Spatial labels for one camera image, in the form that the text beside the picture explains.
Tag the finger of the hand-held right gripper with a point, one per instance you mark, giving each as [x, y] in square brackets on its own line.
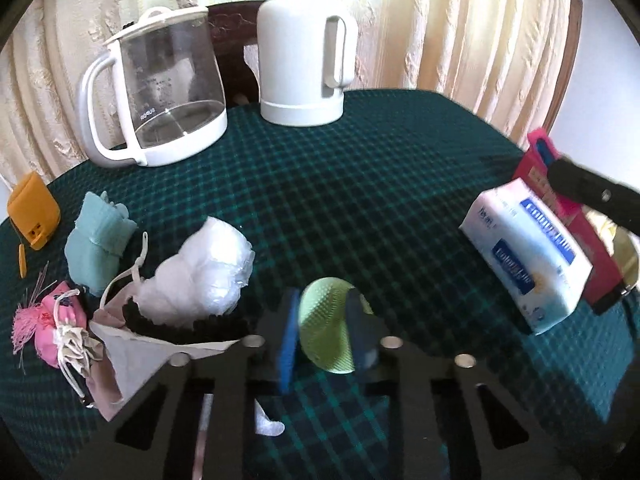
[590, 187]
[612, 301]

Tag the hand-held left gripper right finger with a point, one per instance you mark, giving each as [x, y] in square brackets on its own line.
[361, 332]

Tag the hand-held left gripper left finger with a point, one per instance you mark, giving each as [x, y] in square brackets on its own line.
[287, 345]

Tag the light green silicone scrubber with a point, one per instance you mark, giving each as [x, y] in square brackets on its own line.
[325, 325]

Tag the red storage box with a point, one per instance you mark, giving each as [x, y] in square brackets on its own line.
[600, 260]

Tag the white tissue pack blue label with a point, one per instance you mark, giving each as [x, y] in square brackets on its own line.
[525, 260]

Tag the white cotton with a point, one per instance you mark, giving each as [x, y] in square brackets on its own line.
[200, 270]

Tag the pink tasselled pouch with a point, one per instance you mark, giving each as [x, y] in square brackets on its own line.
[52, 320]

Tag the small white scrap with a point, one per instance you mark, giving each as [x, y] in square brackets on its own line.
[266, 422]

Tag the green plaid tablecloth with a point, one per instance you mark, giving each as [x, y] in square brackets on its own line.
[350, 185]

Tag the cream textured curtain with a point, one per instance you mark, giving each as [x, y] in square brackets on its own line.
[450, 35]

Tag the teal cloth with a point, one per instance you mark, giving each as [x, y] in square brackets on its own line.
[95, 245]

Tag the small orange stick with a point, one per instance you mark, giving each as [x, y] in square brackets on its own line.
[22, 260]

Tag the white thermos jug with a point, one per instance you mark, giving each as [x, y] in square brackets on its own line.
[295, 60]

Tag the orange case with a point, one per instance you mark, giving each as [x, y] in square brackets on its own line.
[32, 210]

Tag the dark wooden chair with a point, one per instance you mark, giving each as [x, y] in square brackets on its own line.
[225, 60]

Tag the wooden door frame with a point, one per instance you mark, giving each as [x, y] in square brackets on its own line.
[575, 15]

